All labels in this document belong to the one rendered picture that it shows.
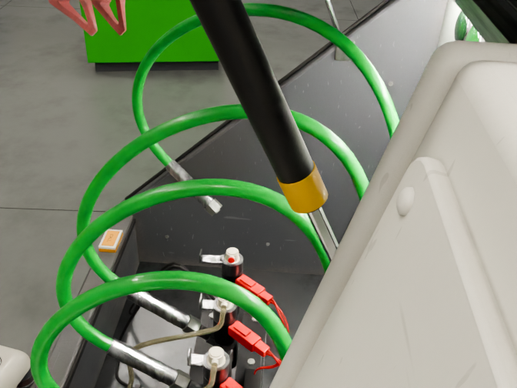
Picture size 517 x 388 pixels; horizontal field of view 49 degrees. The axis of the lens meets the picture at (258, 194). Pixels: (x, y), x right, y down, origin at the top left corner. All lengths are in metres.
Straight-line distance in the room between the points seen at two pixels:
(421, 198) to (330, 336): 0.08
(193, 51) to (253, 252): 3.08
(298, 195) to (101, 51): 3.90
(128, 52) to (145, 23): 0.24
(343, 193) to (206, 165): 0.25
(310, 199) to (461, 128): 0.11
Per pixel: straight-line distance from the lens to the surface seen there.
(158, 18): 4.03
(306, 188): 0.26
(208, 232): 1.11
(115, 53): 4.13
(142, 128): 0.79
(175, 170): 0.79
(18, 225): 2.77
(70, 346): 0.89
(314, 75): 0.92
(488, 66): 0.18
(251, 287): 0.72
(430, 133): 0.19
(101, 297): 0.44
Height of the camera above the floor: 1.61
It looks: 35 degrees down
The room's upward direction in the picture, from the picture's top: 3 degrees clockwise
